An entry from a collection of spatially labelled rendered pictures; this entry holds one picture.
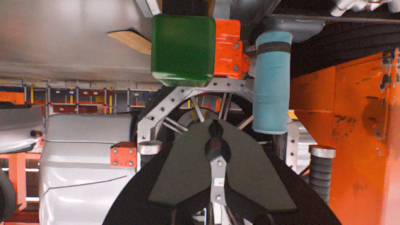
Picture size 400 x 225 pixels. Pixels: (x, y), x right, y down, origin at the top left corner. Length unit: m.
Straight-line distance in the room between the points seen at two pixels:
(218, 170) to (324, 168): 0.21
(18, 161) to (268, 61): 4.84
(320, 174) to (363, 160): 0.25
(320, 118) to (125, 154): 0.73
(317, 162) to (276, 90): 0.18
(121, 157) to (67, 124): 0.59
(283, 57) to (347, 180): 0.43
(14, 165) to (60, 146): 3.78
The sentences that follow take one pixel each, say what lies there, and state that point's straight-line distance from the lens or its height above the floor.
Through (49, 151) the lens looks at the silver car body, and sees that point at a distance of 1.22.
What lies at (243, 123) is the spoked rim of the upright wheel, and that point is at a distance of 0.63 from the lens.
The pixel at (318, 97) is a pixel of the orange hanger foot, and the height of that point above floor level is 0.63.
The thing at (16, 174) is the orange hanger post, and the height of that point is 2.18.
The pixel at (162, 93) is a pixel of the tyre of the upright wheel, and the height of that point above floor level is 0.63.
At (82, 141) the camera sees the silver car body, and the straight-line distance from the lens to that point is 1.07.
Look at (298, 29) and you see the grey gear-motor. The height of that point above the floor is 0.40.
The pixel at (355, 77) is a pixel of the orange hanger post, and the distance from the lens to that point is 0.63.
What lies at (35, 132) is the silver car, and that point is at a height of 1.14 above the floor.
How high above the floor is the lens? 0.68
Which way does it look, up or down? 2 degrees up
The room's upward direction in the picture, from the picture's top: 178 degrees counter-clockwise
